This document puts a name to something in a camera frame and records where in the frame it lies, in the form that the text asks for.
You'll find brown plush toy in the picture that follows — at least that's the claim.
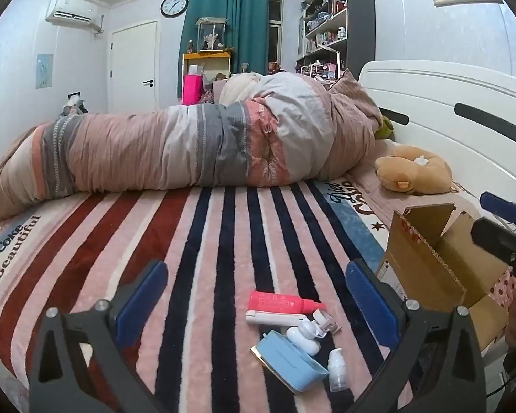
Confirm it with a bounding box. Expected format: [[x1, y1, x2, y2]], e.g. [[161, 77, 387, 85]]
[[374, 144, 453, 194]]

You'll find white headboard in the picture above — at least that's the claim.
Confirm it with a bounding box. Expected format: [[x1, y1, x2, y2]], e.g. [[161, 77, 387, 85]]
[[358, 59, 516, 233]]

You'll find teal curtain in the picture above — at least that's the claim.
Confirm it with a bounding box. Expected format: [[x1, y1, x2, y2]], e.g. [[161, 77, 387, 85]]
[[180, 0, 270, 76]]

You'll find dark bookshelf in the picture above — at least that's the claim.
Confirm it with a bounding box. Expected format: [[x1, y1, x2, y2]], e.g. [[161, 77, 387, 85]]
[[296, 0, 377, 79]]

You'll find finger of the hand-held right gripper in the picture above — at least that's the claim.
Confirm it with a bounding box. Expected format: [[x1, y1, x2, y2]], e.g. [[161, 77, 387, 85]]
[[471, 217, 516, 285], [479, 191, 516, 224]]

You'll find round wall clock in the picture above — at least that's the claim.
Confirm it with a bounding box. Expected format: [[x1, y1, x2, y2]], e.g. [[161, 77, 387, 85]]
[[160, 0, 190, 19]]

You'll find blue wall poster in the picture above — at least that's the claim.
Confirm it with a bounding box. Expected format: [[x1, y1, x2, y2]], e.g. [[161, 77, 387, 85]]
[[36, 54, 54, 89]]

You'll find striped blanket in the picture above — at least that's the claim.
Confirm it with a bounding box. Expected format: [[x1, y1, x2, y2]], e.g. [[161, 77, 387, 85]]
[[0, 176, 418, 413]]

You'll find blue case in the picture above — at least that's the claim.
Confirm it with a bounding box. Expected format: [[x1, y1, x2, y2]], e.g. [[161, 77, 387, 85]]
[[250, 330, 329, 393]]

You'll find white slim case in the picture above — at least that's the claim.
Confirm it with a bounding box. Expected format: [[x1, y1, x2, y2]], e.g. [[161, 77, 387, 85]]
[[245, 310, 314, 328]]

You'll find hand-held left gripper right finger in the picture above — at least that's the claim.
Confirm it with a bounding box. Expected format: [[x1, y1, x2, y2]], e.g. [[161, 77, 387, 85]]
[[345, 260, 486, 413]]

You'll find red tube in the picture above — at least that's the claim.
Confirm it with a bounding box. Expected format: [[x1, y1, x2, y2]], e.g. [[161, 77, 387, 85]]
[[248, 290, 327, 314]]

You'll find grey white plush toy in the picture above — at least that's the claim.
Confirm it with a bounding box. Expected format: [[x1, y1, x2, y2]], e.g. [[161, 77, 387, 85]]
[[60, 95, 89, 117]]

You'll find cream quilt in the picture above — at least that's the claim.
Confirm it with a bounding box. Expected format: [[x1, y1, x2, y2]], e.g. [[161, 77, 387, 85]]
[[219, 72, 265, 105]]

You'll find cardboard box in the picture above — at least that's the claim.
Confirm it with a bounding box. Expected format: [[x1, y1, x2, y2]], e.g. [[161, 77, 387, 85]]
[[375, 203, 513, 351]]

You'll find white air conditioner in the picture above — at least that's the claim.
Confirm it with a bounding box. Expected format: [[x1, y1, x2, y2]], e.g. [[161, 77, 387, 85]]
[[45, 0, 105, 34]]

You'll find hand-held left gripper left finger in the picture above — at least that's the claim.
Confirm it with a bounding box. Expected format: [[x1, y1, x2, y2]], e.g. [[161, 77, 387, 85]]
[[28, 259, 169, 413]]

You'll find pink polka-dot cloth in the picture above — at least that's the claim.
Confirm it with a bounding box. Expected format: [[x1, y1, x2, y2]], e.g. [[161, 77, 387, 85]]
[[490, 267, 516, 340]]

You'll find white round bottle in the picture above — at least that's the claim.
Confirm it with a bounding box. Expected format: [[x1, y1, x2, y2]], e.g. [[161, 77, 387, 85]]
[[286, 322, 321, 356]]

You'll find yellow cabinet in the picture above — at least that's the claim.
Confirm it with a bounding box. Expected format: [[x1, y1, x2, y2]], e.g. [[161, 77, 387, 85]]
[[182, 51, 232, 95]]

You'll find glass display case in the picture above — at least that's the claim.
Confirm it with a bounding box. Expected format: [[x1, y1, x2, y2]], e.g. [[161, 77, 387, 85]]
[[196, 17, 228, 52]]

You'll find window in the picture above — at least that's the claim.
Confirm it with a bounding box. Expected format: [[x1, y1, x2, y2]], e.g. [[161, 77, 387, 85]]
[[267, 0, 283, 70]]

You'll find rolled pink grey duvet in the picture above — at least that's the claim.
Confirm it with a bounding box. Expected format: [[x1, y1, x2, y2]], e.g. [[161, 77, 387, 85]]
[[0, 70, 383, 220]]

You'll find pink bag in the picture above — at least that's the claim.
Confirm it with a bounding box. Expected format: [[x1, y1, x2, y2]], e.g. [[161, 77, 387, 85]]
[[182, 74, 203, 106]]

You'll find small clear pump bottle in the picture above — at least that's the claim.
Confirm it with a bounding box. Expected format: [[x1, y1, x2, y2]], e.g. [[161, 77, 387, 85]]
[[327, 348, 347, 392]]

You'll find white door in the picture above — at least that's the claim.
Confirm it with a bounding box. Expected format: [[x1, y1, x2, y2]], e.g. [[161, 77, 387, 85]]
[[110, 20, 159, 112]]

